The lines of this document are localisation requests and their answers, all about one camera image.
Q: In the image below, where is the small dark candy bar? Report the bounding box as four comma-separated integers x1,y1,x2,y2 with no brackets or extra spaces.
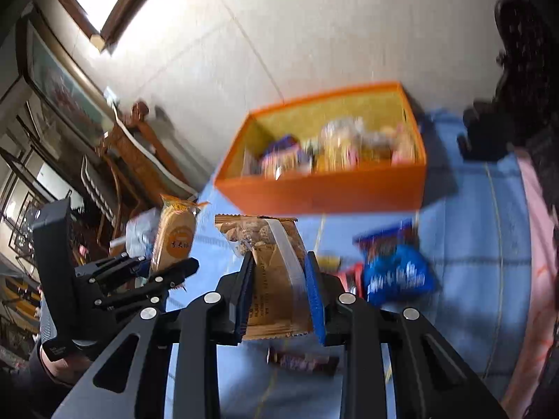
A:
267,348,340,376

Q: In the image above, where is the white metal rack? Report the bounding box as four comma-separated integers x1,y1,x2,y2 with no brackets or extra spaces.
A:
81,157,118,223

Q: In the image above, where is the orange cardboard box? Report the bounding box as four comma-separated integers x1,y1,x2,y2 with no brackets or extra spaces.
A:
214,81,428,216

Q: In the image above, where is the brown wooden picture frame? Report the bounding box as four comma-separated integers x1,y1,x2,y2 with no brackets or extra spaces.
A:
46,0,184,53

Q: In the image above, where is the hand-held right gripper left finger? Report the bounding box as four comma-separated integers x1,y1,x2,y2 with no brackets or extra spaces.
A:
50,251,256,419

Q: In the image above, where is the pink cloth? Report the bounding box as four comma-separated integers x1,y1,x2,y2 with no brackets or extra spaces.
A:
502,148,559,411

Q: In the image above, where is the dark carved wooden furniture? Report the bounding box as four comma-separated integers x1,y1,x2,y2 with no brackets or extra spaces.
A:
456,0,559,419

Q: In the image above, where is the framed wall painting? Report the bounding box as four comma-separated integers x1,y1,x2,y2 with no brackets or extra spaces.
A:
17,17,116,149

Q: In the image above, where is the carved brown wooden chair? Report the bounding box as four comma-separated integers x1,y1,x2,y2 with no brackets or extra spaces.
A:
94,101,202,245

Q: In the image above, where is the brown biscuit packet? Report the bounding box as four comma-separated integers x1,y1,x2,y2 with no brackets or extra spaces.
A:
214,214,315,341

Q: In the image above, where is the blue snack packet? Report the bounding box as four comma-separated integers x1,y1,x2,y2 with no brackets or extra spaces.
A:
260,135,313,179
354,218,440,306

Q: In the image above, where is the orange-edged bread roll packet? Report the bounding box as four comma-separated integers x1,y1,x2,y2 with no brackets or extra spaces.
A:
151,194,210,273

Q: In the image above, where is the pink cracker packet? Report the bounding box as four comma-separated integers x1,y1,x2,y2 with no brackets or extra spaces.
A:
391,123,418,164

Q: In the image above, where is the white power cable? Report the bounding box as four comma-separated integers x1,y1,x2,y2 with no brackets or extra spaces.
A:
111,100,197,197

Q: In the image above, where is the person's left hand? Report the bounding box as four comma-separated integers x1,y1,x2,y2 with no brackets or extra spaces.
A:
38,345,97,387

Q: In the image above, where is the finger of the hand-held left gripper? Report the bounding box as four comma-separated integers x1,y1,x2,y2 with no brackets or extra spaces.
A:
94,258,201,316
74,253,149,294

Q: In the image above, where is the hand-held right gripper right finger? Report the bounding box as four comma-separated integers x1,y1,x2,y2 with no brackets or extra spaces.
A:
305,251,509,419

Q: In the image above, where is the white plastic bag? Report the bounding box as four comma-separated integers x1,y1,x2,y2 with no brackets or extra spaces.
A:
126,209,160,256

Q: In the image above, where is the red chocolate packet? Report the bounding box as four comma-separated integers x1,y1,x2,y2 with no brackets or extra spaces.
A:
336,262,365,295

